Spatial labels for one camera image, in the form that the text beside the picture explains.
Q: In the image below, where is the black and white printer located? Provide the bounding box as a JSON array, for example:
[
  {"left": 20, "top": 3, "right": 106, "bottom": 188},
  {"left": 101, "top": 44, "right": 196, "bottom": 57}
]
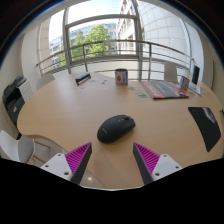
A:
[{"left": 2, "top": 76, "right": 34, "bottom": 128}]

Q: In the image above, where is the black computer mouse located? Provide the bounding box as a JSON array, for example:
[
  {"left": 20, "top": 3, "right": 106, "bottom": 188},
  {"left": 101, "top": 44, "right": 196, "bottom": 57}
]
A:
[{"left": 96, "top": 114, "right": 137, "bottom": 145}]

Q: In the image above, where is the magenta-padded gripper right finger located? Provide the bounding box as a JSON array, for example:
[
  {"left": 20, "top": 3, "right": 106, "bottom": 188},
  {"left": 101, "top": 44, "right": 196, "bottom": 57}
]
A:
[{"left": 132, "top": 142, "right": 184, "bottom": 186}]

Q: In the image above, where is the black printed mouse pad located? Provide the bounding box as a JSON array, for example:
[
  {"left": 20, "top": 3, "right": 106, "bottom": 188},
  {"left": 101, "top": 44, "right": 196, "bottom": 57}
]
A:
[{"left": 187, "top": 106, "right": 222, "bottom": 153}]

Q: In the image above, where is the small black flat box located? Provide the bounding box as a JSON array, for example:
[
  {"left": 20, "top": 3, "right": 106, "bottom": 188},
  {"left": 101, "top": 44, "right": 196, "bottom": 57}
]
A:
[{"left": 74, "top": 72, "right": 92, "bottom": 86}]

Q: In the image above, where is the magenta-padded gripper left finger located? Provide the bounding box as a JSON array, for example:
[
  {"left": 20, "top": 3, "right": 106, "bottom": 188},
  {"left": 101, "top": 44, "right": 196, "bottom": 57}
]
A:
[{"left": 40, "top": 142, "right": 93, "bottom": 186}]

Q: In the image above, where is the grey metal balcony railing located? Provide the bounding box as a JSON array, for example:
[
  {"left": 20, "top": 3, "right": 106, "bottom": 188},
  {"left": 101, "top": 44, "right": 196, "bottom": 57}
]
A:
[{"left": 35, "top": 39, "right": 196, "bottom": 76}]

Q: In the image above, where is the black cylindrical speaker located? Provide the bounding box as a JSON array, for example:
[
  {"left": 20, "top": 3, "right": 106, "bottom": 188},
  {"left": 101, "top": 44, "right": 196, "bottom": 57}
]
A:
[{"left": 191, "top": 64, "right": 201, "bottom": 86}]

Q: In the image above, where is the red and blue magazine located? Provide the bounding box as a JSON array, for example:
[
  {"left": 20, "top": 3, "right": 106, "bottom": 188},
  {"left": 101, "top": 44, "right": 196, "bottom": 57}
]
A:
[{"left": 139, "top": 79, "right": 190, "bottom": 100}]

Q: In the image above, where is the white plastic chair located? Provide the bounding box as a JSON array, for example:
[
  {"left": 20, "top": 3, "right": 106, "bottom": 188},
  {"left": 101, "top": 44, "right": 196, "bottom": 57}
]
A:
[
  {"left": 0, "top": 129, "right": 36, "bottom": 164},
  {"left": 163, "top": 61, "right": 179, "bottom": 84},
  {"left": 35, "top": 73, "right": 56, "bottom": 90}
]

